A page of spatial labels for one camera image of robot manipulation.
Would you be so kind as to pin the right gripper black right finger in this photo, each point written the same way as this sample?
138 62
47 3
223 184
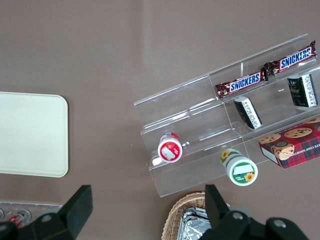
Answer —
217 212

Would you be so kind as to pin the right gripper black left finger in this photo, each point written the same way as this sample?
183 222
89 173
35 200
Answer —
75 207

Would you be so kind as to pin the aluminium foil tray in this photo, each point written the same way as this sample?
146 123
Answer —
192 225

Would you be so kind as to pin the light wicker basket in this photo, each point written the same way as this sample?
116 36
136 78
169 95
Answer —
172 220

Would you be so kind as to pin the cream plastic tray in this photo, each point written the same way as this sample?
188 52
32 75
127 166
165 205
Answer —
30 135

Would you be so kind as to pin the clear acrylic bottle rack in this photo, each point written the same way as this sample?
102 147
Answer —
37 206

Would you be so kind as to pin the green lid sunflower cup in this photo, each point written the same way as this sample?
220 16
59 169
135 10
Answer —
241 171

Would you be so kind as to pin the red cola bottle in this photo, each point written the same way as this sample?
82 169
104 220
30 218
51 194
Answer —
21 216

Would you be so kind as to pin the red lid yogurt cup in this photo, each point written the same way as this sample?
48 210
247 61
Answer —
170 151

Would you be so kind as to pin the clear acrylic stepped display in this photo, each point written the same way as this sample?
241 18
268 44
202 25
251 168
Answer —
190 120

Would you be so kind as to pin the red tartan cookie box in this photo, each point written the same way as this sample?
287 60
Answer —
295 145

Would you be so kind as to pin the small black white box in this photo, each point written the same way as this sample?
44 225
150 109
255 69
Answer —
247 112
301 91

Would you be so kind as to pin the Snickers chocolate bar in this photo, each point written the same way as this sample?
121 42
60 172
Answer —
243 84
292 59

